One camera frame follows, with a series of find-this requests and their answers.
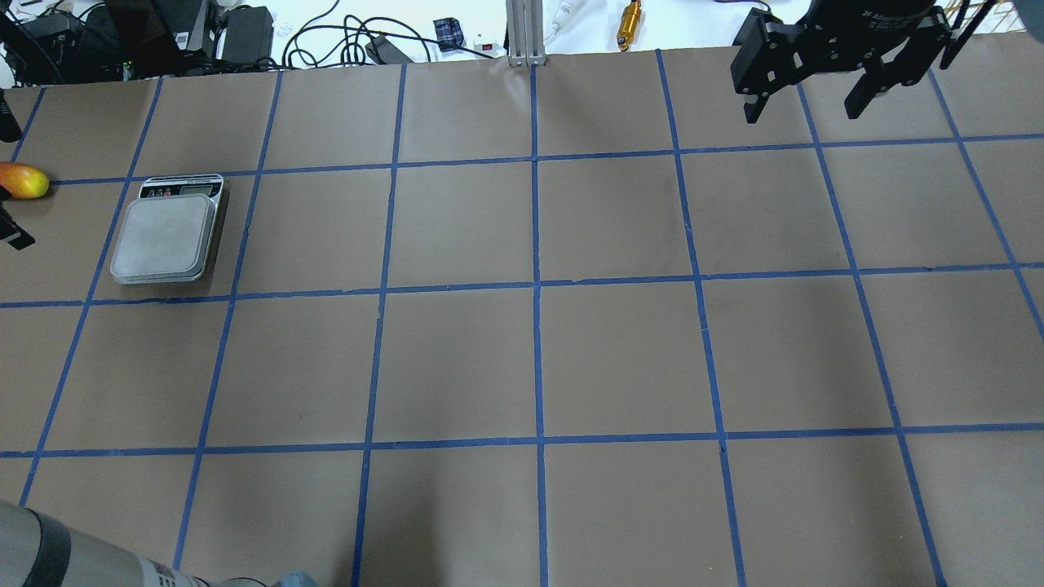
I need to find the red yellow mango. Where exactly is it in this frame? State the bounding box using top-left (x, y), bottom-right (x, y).
top-left (0, 162), bottom-right (50, 201)

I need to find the black power adapter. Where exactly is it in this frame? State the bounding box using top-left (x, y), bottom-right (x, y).
top-left (220, 5), bottom-right (275, 64)

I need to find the white power strip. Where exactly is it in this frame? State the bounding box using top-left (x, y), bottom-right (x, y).
top-left (470, 34), bottom-right (503, 57)

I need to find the yellow brass tool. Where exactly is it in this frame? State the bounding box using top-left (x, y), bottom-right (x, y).
top-left (616, 0), bottom-right (643, 52)

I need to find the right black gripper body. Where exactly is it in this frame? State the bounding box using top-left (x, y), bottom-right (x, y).
top-left (730, 1), bottom-right (953, 100)

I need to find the silver digital kitchen scale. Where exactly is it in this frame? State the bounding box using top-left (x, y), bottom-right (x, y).
top-left (109, 174), bottom-right (226, 286)

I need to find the aluminium frame post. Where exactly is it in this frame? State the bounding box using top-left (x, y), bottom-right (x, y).
top-left (506, 0), bottom-right (547, 68)

